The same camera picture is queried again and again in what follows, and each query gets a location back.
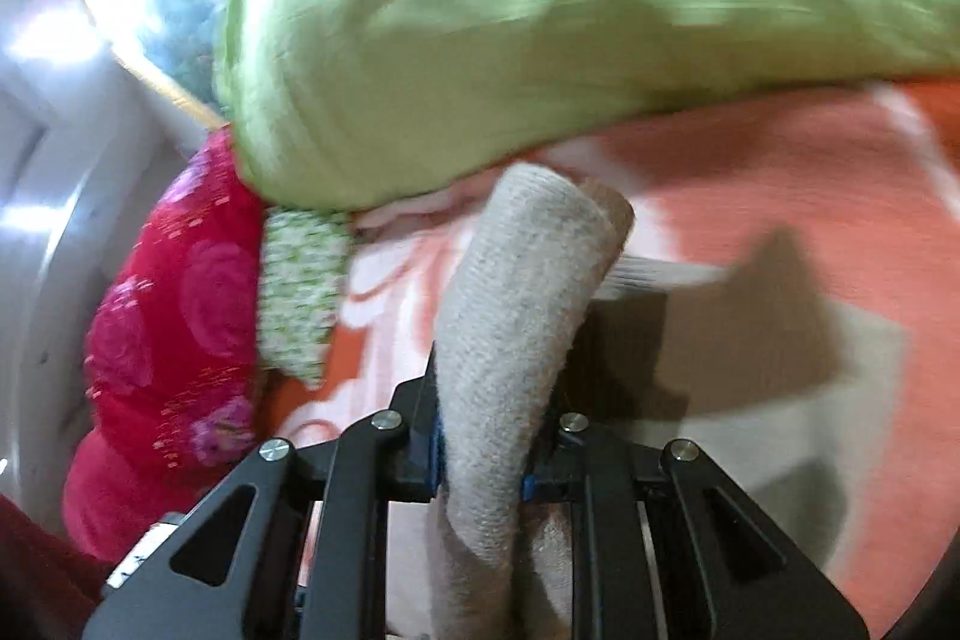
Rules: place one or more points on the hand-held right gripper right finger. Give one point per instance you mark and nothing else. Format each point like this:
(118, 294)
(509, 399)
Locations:
(622, 520)

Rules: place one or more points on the grey knitted sweater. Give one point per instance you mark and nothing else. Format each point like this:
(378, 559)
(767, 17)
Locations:
(517, 325)

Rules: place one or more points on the green patterned pillow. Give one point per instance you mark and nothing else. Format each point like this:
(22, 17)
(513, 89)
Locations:
(300, 287)

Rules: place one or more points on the red floral quilt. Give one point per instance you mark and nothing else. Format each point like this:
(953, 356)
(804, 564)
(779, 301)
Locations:
(172, 310)

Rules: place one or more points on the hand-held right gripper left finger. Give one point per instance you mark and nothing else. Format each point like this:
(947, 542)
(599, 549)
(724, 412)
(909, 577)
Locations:
(375, 520)

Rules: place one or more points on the orange white floral blanket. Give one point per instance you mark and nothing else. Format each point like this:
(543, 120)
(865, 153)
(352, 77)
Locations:
(750, 175)

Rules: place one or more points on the green quilt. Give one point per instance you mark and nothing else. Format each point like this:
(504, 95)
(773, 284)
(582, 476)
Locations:
(562, 10)

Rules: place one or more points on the dark red cloth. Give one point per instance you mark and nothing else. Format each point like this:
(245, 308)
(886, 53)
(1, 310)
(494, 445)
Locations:
(37, 572)

